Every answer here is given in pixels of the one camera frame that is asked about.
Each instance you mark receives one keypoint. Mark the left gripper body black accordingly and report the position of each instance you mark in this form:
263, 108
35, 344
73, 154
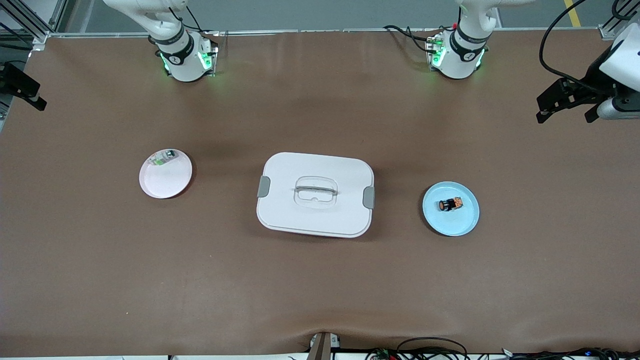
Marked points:
593, 78

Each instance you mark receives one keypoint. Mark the pink round plate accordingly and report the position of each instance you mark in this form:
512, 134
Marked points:
167, 180

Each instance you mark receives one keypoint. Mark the light blue round plate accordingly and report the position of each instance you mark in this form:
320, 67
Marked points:
450, 220

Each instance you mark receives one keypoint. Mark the small green circuit board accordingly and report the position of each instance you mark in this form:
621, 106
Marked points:
384, 354

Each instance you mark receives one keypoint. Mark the white lidded storage box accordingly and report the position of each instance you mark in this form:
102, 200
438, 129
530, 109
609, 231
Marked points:
315, 215

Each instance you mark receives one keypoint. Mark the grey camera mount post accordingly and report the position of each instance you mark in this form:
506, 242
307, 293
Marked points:
322, 346

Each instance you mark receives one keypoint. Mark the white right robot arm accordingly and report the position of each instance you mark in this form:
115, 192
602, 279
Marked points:
182, 65

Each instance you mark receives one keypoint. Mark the orange push-button switch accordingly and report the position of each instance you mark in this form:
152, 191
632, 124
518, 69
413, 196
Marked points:
451, 204

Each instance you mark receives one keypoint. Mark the green push-button switch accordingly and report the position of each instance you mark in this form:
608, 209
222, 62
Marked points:
165, 157

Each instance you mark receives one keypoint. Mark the aluminium frame profile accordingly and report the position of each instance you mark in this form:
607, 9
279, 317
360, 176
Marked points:
25, 20
620, 15

